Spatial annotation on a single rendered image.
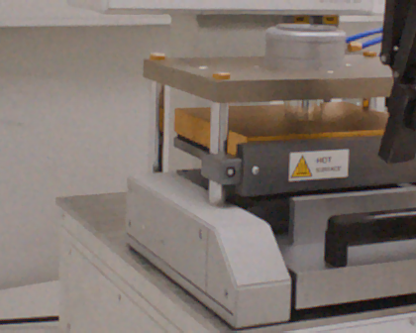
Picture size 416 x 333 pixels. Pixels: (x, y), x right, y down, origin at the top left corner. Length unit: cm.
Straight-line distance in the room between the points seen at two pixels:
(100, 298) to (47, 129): 43
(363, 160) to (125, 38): 64
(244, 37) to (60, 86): 39
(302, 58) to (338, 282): 24
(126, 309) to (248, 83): 27
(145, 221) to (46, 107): 52
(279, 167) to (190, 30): 29
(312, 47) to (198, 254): 24
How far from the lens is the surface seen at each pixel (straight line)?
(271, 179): 89
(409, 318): 88
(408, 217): 86
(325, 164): 91
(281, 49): 97
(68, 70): 146
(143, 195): 96
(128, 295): 101
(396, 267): 86
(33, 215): 148
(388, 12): 85
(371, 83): 94
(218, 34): 113
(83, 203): 118
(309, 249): 88
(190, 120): 100
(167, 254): 92
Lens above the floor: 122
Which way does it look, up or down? 9 degrees down
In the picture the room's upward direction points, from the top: 2 degrees clockwise
